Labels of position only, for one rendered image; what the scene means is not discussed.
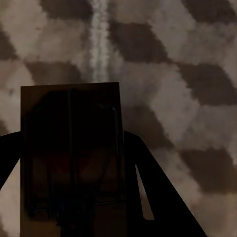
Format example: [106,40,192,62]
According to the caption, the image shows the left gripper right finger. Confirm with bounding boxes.
[123,132,207,237]

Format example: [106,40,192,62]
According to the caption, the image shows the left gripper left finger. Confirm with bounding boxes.
[0,132,21,189]

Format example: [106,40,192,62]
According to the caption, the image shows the mousetrap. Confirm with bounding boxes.
[20,82,127,237]

